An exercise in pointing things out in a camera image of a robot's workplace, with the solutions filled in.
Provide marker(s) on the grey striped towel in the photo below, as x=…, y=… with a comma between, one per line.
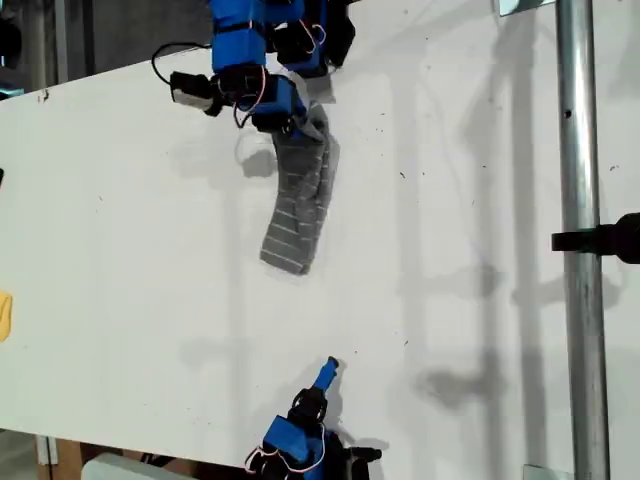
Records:
x=300, y=210

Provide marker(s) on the grey background bar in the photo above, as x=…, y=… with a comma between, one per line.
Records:
x=60, y=40

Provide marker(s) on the wooden board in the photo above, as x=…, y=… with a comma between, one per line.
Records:
x=67, y=457

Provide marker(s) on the black clamp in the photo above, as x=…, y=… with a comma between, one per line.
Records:
x=600, y=240

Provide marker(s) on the yellow object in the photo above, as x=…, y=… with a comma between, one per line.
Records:
x=5, y=317

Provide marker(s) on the black camera stalk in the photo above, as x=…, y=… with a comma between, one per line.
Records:
x=214, y=105

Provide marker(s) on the steel post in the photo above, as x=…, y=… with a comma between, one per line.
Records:
x=580, y=150

